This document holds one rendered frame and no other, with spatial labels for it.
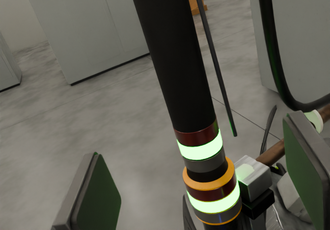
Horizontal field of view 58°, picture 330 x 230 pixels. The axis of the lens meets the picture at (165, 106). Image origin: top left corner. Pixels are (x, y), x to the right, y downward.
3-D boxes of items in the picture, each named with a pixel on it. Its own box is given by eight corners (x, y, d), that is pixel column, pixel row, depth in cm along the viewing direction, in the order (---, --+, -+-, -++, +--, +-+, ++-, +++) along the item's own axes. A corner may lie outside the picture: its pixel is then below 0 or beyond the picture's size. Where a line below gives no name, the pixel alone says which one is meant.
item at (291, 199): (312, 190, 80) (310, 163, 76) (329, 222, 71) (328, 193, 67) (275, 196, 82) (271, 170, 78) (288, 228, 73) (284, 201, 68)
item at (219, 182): (219, 182, 29) (209, 144, 27) (253, 205, 26) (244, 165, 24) (184, 207, 28) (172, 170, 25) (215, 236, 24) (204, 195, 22)
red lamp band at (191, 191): (213, 158, 28) (210, 148, 27) (248, 179, 24) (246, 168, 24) (176, 184, 26) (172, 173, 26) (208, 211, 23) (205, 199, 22)
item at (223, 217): (218, 178, 29) (216, 169, 28) (252, 202, 25) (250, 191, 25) (183, 204, 27) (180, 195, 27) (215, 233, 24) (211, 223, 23)
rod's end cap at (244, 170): (244, 175, 29) (241, 159, 28) (261, 184, 28) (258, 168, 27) (230, 186, 28) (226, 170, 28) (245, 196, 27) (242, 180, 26)
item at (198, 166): (206, 141, 26) (204, 129, 26) (234, 156, 23) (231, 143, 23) (176, 161, 25) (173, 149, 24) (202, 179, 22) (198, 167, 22)
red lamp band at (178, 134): (200, 116, 25) (197, 104, 24) (228, 129, 22) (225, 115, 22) (168, 136, 24) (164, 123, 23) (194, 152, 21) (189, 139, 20)
